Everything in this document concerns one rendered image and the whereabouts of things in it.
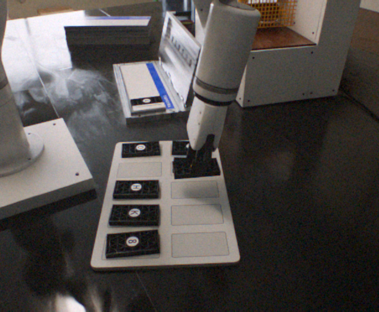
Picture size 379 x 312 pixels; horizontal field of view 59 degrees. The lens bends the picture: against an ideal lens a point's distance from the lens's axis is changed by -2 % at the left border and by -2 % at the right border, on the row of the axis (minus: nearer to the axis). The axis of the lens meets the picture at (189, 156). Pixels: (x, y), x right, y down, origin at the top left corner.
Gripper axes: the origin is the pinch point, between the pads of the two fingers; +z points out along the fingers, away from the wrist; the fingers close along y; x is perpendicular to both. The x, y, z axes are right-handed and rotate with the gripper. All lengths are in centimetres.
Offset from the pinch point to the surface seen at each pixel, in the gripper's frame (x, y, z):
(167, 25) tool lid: -2, -74, -8
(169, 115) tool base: -1.5, -34.2, 8.3
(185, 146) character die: 0.8, -15.6, 6.9
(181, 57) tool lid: 2, -52, -4
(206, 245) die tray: 1.3, 16.0, 8.0
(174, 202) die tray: -3.5, 3.7, 9.0
